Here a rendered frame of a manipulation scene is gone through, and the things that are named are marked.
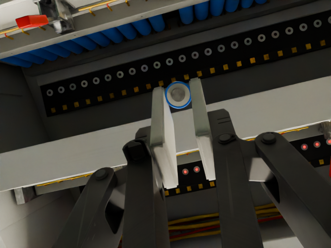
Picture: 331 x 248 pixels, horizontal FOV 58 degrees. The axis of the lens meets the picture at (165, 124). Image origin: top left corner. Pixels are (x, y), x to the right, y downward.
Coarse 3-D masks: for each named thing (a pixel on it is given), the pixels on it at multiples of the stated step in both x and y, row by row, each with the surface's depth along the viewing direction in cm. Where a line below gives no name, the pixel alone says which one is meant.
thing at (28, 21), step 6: (18, 18) 24; (24, 18) 24; (30, 18) 24; (36, 18) 25; (42, 18) 26; (48, 18) 28; (54, 18) 29; (18, 24) 24; (24, 24) 24; (30, 24) 24; (36, 24) 25; (42, 24) 27; (54, 24) 31; (60, 24) 31; (54, 30) 31; (60, 30) 31
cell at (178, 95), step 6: (174, 84) 20; (180, 84) 20; (186, 84) 20; (168, 90) 20; (174, 90) 20; (180, 90) 20; (186, 90) 20; (168, 96) 20; (174, 96) 20; (180, 96) 20; (186, 96) 20; (168, 102) 20; (174, 102) 20; (180, 102) 20; (186, 102) 20
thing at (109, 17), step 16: (112, 0) 32; (144, 0) 33; (160, 0) 33; (176, 0) 33; (192, 0) 33; (208, 0) 34; (80, 16) 34; (96, 16) 34; (112, 16) 34; (128, 16) 33; (144, 16) 34; (0, 32) 33; (32, 32) 35; (48, 32) 34; (80, 32) 35; (0, 48) 35; (16, 48) 35; (32, 48) 36
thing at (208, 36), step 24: (0, 0) 29; (24, 0) 29; (72, 0) 32; (96, 0) 33; (0, 24) 33; (240, 24) 45; (264, 24) 44; (144, 48) 47; (168, 48) 46; (0, 72) 45; (72, 72) 48
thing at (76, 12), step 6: (102, 0) 33; (120, 0) 33; (84, 6) 33; (96, 6) 33; (102, 6) 33; (72, 12) 33; (78, 12) 33; (84, 12) 34; (6, 30) 34; (18, 30) 34; (24, 30) 35; (0, 36) 35
